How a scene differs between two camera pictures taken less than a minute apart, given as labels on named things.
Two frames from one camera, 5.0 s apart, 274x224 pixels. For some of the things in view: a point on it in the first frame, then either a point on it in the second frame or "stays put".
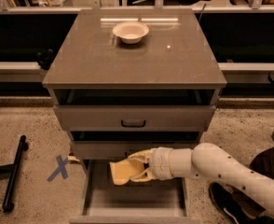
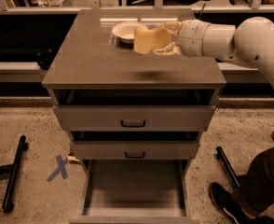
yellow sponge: x=124 y=170 -> x=146 y=41
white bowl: x=130 y=32 stays put
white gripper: x=160 y=164 -> x=190 y=37
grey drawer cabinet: x=117 y=99 stays put
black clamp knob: x=44 y=59 stays put
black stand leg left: x=11 y=171 stays put
